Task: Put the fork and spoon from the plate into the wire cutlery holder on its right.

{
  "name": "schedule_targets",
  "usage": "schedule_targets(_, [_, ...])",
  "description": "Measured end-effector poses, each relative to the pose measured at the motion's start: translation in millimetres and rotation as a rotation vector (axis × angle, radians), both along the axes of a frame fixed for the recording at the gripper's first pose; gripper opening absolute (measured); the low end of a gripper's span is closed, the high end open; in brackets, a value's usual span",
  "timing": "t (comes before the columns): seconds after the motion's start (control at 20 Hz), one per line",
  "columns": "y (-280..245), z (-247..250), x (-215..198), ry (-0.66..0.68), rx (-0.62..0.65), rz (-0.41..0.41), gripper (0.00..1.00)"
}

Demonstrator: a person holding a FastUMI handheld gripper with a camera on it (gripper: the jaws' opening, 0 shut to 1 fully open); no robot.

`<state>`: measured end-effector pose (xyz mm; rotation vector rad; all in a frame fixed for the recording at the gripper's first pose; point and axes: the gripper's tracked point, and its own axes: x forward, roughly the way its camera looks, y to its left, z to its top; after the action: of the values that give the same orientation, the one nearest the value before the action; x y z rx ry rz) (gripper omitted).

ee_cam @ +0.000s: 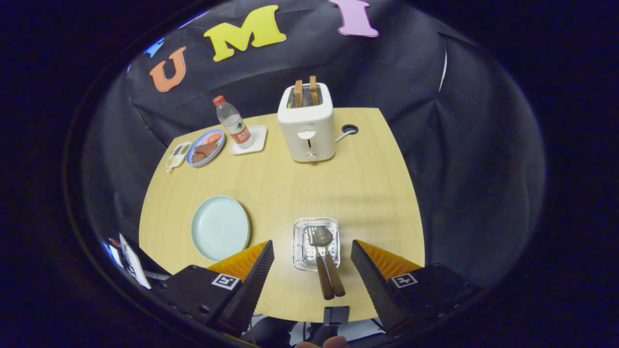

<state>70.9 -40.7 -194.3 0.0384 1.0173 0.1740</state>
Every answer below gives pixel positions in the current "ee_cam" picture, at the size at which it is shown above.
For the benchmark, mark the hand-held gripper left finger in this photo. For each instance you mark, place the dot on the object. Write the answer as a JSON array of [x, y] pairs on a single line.
[[256, 285]]

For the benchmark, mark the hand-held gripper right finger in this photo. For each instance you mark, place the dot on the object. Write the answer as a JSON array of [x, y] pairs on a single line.
[[372, 285]]

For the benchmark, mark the black table clamp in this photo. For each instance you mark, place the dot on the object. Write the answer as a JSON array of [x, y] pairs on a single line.
[[336, 315]]

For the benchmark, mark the clear perforated basket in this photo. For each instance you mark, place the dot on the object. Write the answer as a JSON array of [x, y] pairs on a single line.
[[302, 251]]

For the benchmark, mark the pale green plate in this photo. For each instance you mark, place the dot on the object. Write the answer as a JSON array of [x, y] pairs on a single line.
[[220, 227]]

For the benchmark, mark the white paper booklet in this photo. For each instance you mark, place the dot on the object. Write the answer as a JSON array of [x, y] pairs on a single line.
[[133, 263]]

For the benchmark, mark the blue plate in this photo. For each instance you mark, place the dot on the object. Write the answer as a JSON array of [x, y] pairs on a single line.
[[192, 160]]

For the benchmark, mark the brown meat slices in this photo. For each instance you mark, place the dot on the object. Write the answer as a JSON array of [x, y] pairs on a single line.
[[204, 152]]

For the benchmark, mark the white square coaster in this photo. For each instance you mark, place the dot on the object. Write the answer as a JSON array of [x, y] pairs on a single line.
[[258, 137]]

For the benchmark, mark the white sauce dish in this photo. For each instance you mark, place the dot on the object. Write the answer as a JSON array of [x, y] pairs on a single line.
[[178, 155]]

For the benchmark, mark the orange food slice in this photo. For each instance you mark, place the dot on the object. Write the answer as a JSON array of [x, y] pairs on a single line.
[[213, 137]]

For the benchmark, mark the clear water bottle red cap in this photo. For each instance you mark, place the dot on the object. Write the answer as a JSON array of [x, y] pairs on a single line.
[[236, 123]]

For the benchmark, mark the black backdrop cloth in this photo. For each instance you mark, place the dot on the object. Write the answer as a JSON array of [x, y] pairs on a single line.
[[459, 145]]

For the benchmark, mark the white toaster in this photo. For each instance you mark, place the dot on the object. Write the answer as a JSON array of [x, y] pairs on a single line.
[[297, 123]]

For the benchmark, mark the thin brown toast slice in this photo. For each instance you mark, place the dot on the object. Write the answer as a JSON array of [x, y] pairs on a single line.
[[298, 94]]

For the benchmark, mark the thick brown toast slice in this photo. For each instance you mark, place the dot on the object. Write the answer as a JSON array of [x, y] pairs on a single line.
[[314, 91]]

